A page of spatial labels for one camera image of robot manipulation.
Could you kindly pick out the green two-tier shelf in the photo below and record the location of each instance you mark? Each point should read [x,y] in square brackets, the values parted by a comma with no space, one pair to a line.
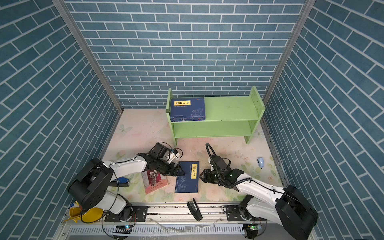
[225,117]

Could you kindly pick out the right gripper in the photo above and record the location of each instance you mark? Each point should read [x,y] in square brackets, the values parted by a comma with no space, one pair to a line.
[206,176]

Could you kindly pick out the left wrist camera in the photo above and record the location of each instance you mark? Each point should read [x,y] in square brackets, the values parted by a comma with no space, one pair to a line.
[175,154]

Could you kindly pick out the blue book yellow label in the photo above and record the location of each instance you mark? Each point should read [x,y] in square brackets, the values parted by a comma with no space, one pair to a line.
[189,183]
[190,109]

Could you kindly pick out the small blue white mouse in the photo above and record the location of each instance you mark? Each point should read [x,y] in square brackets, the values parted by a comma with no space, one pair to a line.
[261,162]

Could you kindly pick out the yellow pen holder cup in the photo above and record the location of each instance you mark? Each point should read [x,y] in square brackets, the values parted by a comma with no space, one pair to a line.
[77,214]

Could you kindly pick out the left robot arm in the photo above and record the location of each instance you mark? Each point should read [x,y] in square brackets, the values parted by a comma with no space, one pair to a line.
[90,186]

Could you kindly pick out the red illustrated book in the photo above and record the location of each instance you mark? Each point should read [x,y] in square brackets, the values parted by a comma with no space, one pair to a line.
[153,181]

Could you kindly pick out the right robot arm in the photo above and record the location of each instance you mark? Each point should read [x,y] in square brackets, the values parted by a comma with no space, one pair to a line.
[287,206]

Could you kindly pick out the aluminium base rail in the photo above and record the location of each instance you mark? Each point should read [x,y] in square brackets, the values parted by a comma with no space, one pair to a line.
[165,221]

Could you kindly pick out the blue black stapler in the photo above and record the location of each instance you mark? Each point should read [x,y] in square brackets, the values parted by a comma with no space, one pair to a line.
[123,182]

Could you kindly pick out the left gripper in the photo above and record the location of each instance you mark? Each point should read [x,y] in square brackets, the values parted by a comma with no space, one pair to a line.
[175,172]

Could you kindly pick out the black clip on rail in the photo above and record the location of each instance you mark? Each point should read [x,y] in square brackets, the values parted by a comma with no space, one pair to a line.
[194,210]

